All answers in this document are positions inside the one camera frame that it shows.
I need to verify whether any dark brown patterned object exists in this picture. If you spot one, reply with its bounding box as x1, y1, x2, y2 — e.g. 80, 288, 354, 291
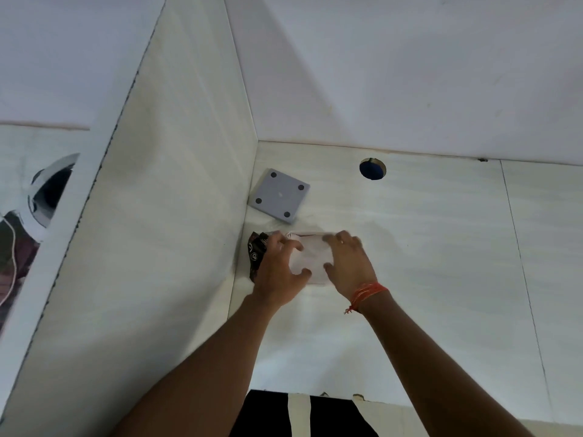
0, 211, 44, 335

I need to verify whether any person's right hand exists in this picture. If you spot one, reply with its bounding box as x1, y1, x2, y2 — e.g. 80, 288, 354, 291
322, 230, 380, 300

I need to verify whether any round hole with blue plug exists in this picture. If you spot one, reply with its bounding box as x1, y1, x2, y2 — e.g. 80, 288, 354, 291
359, 157, 387, 181

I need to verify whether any grey square box with dots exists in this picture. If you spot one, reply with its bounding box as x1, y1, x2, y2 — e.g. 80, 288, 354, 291
248, 168, 311, 223

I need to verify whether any black cloth with white stripe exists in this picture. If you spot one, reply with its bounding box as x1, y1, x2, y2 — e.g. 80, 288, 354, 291
236, 389, 380, 437

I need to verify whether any person's left hand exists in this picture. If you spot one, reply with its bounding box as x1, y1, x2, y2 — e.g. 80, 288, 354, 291
252, 232, 312, 311

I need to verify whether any thin white cable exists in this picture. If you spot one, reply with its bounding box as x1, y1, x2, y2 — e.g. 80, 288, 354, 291
0, 213, 19, 310

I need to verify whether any red thread wristband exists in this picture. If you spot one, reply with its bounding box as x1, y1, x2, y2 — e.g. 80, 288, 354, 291
344, 282, 390, 315

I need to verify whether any person's left forearm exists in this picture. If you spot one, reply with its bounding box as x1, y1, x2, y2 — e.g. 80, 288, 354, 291
109, 293, 283, 437

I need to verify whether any person's right forearm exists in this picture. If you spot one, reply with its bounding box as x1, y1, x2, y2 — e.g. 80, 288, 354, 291
357, 289, 536, 437

